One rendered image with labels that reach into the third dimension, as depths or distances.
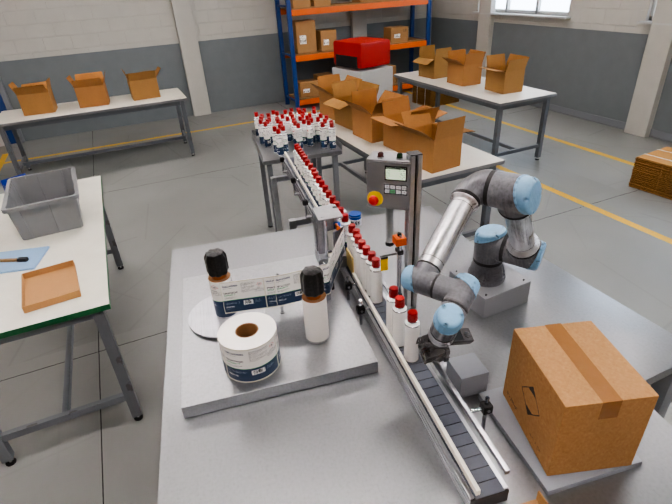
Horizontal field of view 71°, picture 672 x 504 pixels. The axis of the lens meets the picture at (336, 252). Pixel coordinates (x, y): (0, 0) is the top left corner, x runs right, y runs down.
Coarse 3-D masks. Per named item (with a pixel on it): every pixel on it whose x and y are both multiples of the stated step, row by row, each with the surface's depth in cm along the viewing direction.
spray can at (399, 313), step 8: (400, 296) 164; (400, 304) 163; (392, 312) 166; (400, 312) 163; (392, 320) 168; (400, 320) 165; (392, 328) 170; (400, 328) 167; (392, 336) 171; (400, 336) 169; (400, 344) 171
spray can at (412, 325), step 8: (408, 312) 156; (416, 312) 156; (408, 320) 157; (416, 320) 156; (408, 328) 157; (416, 328) 157; (408, 336) 159; (416, 336) 159; (408, 344) 160; (416, 344) 160; (408, 352) 162; (416, 352) 162; (408, 360) 164; (416, 360) 164
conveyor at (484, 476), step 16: (384, 304) 194; (384, 320) 185; (384, 336) 178; (416, 368) 162; (432, 384) 156; (432, 400) 150; (448, 400) 149; (448, 416) 144; (448, 432) 139; (464, 432) 139; (448, 448) 135; (464, 448) 134; (480, 464) 130; (480, 480) 126; (496, 480) 125; (480, 496) 122
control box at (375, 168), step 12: (372, 156) 173; (384, 156) 173; (396, 156) 172; (372, 168) 172; (384, 168) 170; (408, 168) 167; (372, 180) 174; (384, 180) 173; (408, 180) 169; (372, 192) 176; (408, 192) 172; (384, 204) 177; (396, 204) 176; (408, 204) 174
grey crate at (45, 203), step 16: (32, 176) 315; (48, 176) 319; (64, 176) 323; (16, 192) 311; (32, 192) 318; (48, 192) 322; (64, 192) 326; (16, 208) 267; (32, 208) 273; (48, 208) 277; (64, 208) 281; (80, 208) 309; (16, 224) 273; (32, 224) 277; (48, 224) 281; (64, 224) 285; (80, 224) 290
